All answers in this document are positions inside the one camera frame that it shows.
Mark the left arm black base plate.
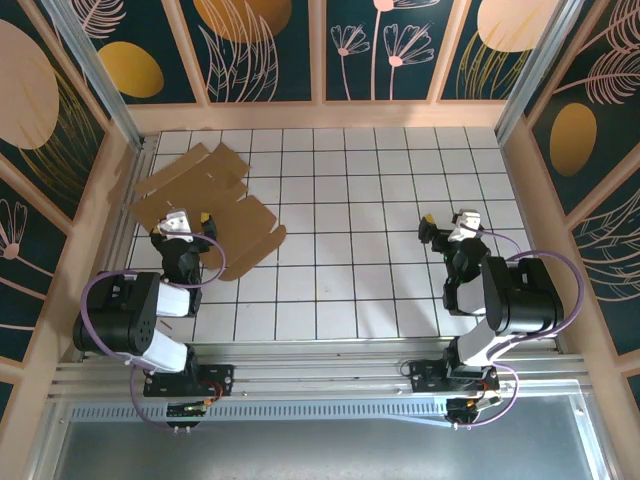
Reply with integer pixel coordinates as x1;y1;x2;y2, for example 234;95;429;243
143;364;236;399

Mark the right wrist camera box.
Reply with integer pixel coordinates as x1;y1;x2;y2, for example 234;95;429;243
448;209;485;245

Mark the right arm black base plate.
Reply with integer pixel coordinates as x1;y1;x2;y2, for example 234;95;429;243
409;360;501;396

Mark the grey metal sheet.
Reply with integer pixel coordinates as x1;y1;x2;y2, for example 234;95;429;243
29;392;614;480

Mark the brown cardboard paper box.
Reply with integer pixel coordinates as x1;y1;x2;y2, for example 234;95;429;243
128;142;287;282

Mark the perforated metal cable tray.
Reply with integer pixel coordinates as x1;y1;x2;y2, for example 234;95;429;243
69;403;451;427

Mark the aluminium mounting rail frame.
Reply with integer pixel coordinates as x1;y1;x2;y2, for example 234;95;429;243
49;339;594;399

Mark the aluminium side rail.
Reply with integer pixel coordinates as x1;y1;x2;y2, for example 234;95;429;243
79;134;160;362

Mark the aluminium corner post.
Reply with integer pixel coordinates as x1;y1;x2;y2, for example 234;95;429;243
494;0;586;146
42;0;147;149

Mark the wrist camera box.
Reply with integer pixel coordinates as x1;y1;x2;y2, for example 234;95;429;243
158;209;195;245
448;209;485;245

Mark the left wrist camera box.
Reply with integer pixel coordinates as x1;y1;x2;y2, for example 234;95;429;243
158;209;195;245

